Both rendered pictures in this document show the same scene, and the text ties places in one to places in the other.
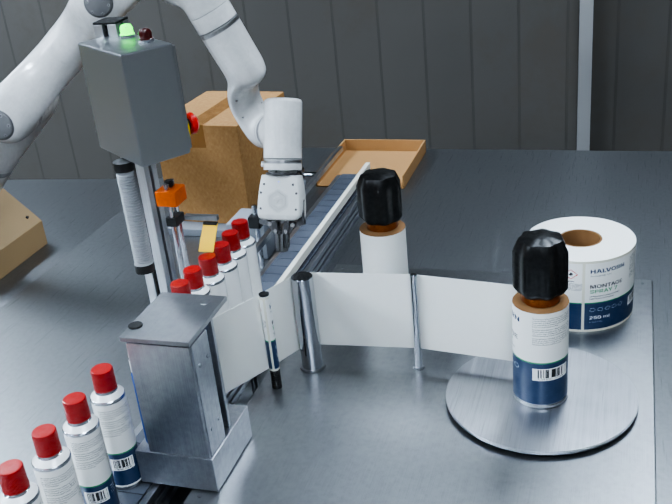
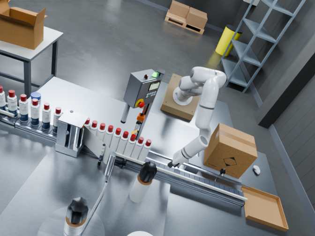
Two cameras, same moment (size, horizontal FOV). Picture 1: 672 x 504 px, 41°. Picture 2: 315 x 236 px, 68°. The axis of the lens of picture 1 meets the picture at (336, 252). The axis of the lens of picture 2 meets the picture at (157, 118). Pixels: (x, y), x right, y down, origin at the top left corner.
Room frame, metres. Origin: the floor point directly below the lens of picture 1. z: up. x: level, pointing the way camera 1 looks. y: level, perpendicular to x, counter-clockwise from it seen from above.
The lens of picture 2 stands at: (1.18, -0.83, 2.11)
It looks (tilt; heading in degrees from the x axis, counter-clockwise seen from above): 37 degrees down; 66
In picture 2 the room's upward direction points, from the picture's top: 23 degrees clockwise
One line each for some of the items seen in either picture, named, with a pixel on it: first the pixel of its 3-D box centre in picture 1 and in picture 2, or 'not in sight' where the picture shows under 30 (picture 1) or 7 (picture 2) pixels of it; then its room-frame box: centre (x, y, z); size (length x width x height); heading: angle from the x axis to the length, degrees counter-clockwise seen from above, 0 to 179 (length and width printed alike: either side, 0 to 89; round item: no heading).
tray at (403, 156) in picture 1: (372, 162); (263, 207); (2.54, -0.14, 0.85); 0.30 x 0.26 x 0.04; 161
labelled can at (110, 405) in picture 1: (115, 425); not in sight; (1.14, 0.36, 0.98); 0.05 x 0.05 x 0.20
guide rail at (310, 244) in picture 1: (306, 249); (174, 174); (1.86, 0.07, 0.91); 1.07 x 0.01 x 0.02; 161
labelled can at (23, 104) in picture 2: not in sight; (23, 108); (0.86, 0.46, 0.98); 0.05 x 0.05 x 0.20
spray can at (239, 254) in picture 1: (237, 279); (137, 148); (1.59, 0.20, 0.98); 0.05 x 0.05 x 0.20
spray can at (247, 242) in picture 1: (246, 267); (145, 151); (1.64, 0.18, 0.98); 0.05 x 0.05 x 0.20
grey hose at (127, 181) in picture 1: (134, 217); (126, 109); (1.48, 0.35, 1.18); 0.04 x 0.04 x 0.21
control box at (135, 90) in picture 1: (136, 97); (142, 88); (1.53, 0.31, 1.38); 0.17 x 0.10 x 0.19; 36
